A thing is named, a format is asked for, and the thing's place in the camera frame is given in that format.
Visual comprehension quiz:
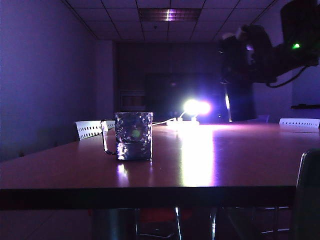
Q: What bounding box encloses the dark table leg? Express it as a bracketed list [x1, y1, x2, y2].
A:
[91, 208, 138, 240]

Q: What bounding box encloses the black chrome-framed chair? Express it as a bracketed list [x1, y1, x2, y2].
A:
[294, 148, 320, 240]

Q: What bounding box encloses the white power cable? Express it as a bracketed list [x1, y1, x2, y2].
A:
[152, 111, 187, 126]

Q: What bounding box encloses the white perforated chair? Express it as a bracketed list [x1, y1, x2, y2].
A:
[278, 117, 320, 130]
[74, 119, 117, 141]

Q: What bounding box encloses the ceiling light panel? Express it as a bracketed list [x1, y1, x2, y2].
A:
[138, 7, 202, 22]

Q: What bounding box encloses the white power strip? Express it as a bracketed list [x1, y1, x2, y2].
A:
[166, 117, 201, 126]

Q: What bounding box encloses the bright desk lamp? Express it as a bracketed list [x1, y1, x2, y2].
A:
[182, 98, 212, 117]

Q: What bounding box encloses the hammered glass mug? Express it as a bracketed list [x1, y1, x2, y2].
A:
[100, 111, 154, 161]

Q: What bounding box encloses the dark wall cabinet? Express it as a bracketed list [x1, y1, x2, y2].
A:
[118, 88, 146, 114]

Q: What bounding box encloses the red chair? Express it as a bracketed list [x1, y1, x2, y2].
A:
[136, 207, 194, 240]

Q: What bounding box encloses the dark whiteboard tray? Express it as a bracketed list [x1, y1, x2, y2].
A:
[290, 103, 320, 110]

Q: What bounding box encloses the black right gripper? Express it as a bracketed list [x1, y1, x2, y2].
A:
[219, 24, 279, 84]

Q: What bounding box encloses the chrome chair frame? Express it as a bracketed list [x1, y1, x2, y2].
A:
[209, 206, 293, 240]

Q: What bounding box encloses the blue chair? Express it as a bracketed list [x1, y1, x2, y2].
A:
[255, 114, 271, 124]

